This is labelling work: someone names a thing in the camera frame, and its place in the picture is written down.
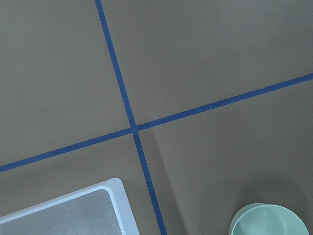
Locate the clear plastic storage box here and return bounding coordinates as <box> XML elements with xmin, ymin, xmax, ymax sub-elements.
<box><xmin>0</xmin><ymin>178</ymin><xmax>139</xmax><ymax>235</ymax></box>

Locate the mint green bowl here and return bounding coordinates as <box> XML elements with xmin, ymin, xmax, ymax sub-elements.
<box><xmin>229</xmin><ymin>203</ymin><xmax>309</xmax><ymax>235</ymax></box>

